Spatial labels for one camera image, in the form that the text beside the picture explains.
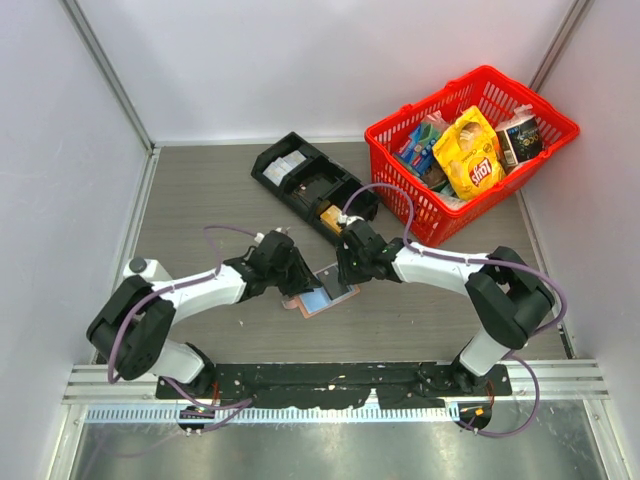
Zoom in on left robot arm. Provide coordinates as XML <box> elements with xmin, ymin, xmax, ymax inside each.
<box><xmin>86</xmin><ymin>230</ymin><xmax>321</xmax><ymax>398</ymax></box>

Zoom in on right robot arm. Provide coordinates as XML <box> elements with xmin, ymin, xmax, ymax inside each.
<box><xmin>336</xmin><ymin>216</ymin><xmax>555</xmax><ymax>395</ymax></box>

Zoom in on gold card in tray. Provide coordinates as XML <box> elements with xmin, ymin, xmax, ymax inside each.
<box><xmin>320</xmin><ymin>204</ymin><xmax>348</xmax><ymax>235</ymax></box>

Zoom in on white cards in tray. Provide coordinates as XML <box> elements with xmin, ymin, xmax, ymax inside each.
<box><xmin>263</xmin><ymin>150</ymin><xmax>307</xmax><ymax>186</ymax></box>

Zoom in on black compartment tray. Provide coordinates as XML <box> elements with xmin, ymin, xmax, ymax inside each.
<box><xmin>251</xmin><ymin>132</ymin><xmax>380</xmax><ymax>245</ymax></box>

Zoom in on white clear plastic packet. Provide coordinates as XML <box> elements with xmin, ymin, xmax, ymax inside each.
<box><xmin>439</xmin><ymin>194</ymin><xmax>468</xmax><ymax>212</ymax></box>

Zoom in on dark brown packet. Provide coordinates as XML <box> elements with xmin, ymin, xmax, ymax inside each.
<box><xmin>421</xmin><ymin>162</ymin><xmax>448</xmax><ymax>191</ymax></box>

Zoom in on blue sponge pack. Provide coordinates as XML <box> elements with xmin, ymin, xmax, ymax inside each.
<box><xmin>393</xmin><ymin>122</ymin><xmax>441</xmax><ymax>177</ymax></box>

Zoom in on red plastic shopping basket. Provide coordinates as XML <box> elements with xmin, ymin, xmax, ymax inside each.
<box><xmin>364</xmin><ymin>65</ymin><xmax>580</xmax><ymax>247</ymax></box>

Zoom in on white box device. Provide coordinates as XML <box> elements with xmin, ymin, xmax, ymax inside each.
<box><xmin>122</xmin><ymin>257</ymin><xmax>172</xmax><ymax>283</ymax></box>

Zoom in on yellow chips bag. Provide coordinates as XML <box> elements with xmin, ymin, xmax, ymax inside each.
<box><xmin>433</xmin><ymin>106</ymin><xmax>506</xmax><ymax>201</ymax></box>

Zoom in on black round can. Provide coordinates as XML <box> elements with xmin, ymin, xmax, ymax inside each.
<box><xmin>495</xmin><ymin>114</ymin><xmax>544</xmax><ymax>173</ymax></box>

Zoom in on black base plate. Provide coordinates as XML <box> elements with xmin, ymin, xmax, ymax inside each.
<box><xmin>152</xmin><ymin>361</ymin><xmax>512</xmax><ymax>410</ymax></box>

